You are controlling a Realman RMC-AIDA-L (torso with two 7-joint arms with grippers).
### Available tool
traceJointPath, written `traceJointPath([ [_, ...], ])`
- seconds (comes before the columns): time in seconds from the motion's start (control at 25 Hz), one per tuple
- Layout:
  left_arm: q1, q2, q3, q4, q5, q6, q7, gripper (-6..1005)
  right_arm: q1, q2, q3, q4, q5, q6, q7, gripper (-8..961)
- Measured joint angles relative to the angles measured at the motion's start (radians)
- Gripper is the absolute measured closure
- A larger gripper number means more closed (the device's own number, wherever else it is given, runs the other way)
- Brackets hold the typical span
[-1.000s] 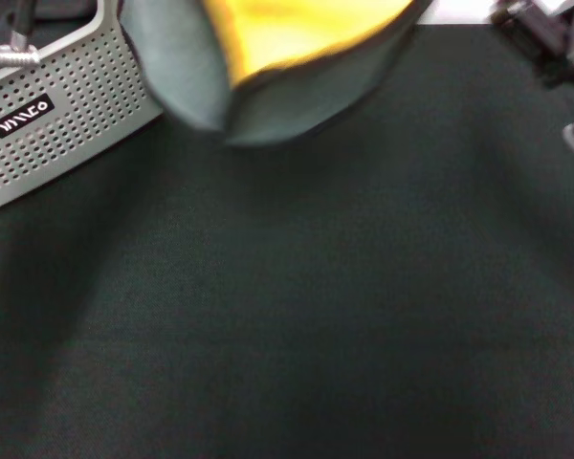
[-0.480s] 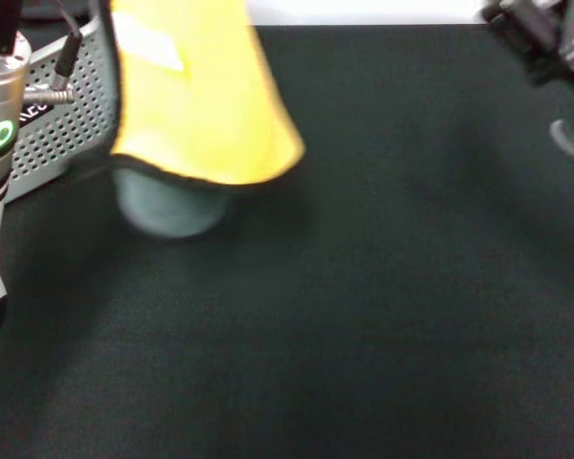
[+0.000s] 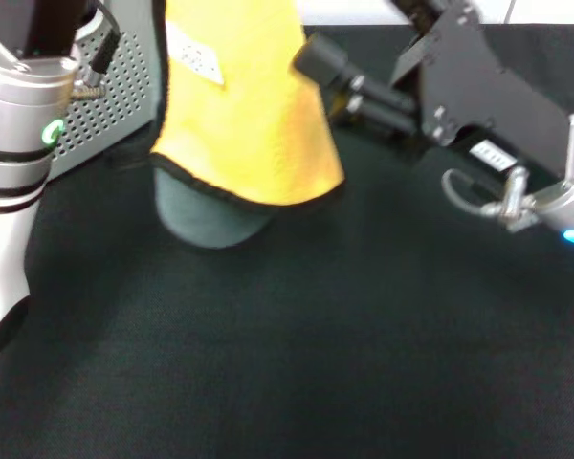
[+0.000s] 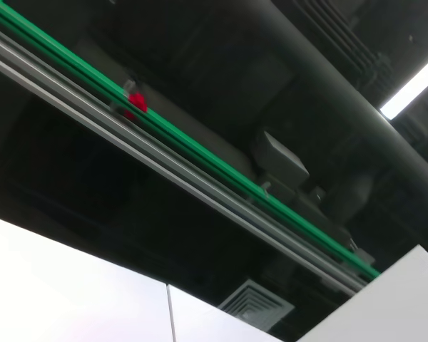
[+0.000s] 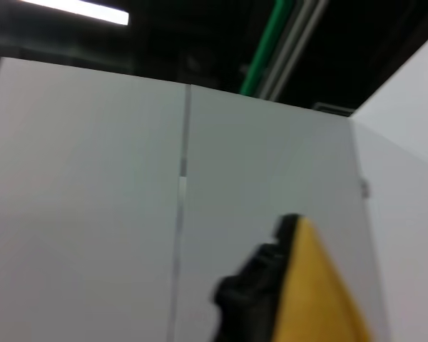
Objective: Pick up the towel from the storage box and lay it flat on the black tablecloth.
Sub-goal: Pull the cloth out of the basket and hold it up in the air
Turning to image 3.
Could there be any grey perforated storage box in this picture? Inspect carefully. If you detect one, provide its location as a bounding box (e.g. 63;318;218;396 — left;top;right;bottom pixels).
50;0;166;181

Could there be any black tablecloth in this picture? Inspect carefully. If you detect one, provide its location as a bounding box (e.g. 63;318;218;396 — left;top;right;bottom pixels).
0;24;574;459

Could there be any arm cable with plug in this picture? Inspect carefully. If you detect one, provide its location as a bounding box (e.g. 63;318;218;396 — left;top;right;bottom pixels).
72;0;123;100
441;165;533;233

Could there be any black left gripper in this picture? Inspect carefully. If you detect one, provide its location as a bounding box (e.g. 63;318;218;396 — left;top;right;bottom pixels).
14;0;98;56

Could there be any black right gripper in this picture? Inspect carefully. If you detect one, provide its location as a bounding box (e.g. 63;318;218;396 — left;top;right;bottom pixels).
387;0;571;186

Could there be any right arm cable with plug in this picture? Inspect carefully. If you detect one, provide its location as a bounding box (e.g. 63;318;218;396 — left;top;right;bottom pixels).
441;165;533;233

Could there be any yellow and grey-green towel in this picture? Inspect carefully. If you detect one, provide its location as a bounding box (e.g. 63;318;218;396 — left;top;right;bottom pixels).
150;0;346;251

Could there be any left arm cable with plug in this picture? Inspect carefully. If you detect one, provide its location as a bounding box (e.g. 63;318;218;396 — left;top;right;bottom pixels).
72;0;123;100

